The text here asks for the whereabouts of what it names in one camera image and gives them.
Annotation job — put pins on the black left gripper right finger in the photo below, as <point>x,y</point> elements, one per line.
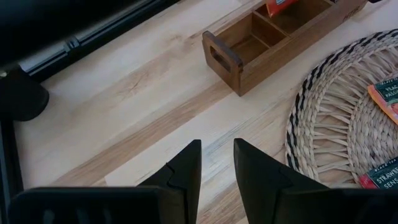
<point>258,186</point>

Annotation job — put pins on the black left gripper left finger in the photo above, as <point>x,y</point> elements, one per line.
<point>186,186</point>

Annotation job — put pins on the red strawberry tea bag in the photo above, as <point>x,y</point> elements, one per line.
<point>385,177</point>

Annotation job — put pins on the orange peach tea bag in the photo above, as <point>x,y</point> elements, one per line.
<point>278,6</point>
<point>388,105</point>

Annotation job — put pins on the round woven straw placemat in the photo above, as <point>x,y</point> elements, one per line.
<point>335,124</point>

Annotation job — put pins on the brown wooden compartment box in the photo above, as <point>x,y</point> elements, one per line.
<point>295,46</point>

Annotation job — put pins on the small potted green plant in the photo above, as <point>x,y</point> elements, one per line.
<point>21,99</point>

